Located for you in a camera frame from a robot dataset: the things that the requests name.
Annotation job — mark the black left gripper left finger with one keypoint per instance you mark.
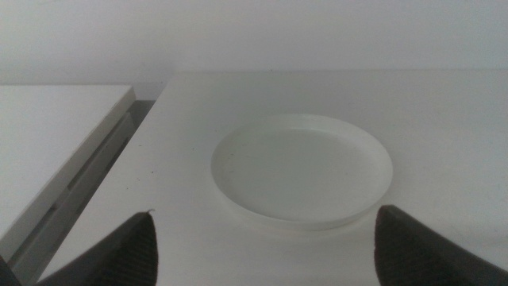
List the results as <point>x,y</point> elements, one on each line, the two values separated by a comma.
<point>127,258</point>

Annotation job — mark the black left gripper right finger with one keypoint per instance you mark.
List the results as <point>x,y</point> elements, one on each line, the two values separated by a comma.
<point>412,254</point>

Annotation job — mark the white shallow plastic bowl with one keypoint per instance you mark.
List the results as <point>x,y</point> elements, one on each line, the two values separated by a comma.
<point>301,175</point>

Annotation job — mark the white side table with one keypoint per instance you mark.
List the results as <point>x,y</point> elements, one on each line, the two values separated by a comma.
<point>43,151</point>

